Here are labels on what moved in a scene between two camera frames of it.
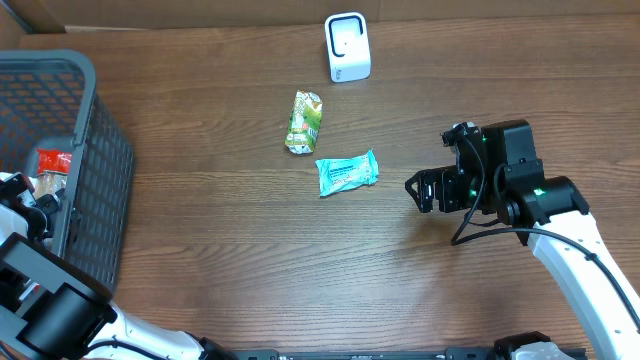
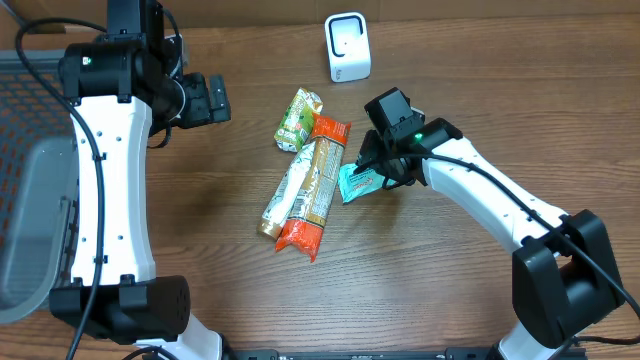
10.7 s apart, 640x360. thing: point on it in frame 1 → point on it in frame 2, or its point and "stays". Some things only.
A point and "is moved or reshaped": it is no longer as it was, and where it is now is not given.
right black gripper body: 459,191 → 378,154
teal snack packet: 337,175 is moved or reshaped
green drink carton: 304,122 is moved or reshaped
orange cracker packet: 53,168 → 306,220
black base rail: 393,354 stays
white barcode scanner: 348,46 stays
